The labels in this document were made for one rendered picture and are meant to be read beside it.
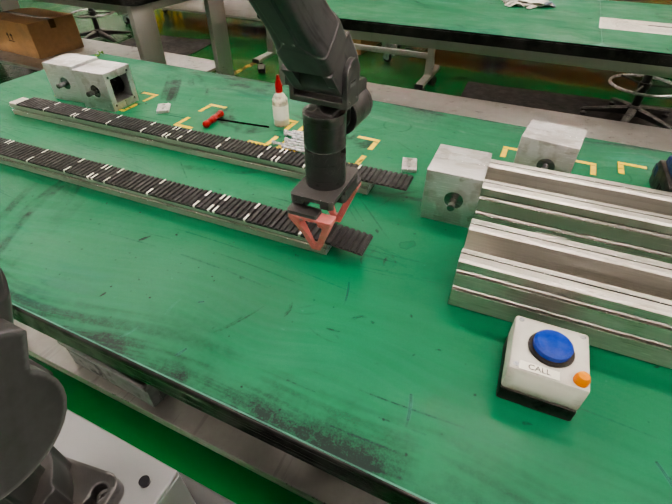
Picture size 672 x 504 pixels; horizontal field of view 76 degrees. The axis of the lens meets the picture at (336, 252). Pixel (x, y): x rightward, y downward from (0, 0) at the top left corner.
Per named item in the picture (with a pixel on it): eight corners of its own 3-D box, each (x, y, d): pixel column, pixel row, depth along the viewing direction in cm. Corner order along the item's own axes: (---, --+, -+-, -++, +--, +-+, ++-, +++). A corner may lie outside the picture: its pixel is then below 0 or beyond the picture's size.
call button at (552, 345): (528, 361, 47) (533, 349, 45) (531, 334, 49) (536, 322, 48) (568, 373, 45) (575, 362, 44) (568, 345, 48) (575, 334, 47)
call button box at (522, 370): (495, 397, 49) (509, 364, 45) (505, 335, 56) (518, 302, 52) (570, 423, 47) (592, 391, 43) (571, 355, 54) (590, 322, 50)
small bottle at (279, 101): (290, 126, 105) (287, 76, 97) (275, 128, 104) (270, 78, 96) (287, 120, 107) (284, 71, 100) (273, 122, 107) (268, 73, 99)
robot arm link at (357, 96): (281, 51, 51) (348, 62, 48) (326, 29, 59) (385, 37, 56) (288, 145, 59) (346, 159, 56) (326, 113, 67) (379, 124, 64)
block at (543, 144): (504, 186, 84) (518, 140, 78) (519, 161, 91) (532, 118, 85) (559, 201, 80) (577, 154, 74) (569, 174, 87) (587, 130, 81)
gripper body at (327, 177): (359, 179, 66) (360, 133, 61) (332, 215, 58) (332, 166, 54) (320, 170, 68) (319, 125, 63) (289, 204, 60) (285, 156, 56)
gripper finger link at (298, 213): (349, 236, 68) (350, 185, 62) (331, 264, 63) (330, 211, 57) (310, 226, 70) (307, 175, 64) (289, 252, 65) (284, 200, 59)
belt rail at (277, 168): (14, 114, 110) (8, 102, 108) (28, 108, 113) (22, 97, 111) (366, 194, 82) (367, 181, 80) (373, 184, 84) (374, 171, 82)
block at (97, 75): (78, 110, 112) (63, 72, 106) (110, 94, 120) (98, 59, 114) (108, 115, 109) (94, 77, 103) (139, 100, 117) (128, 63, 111)
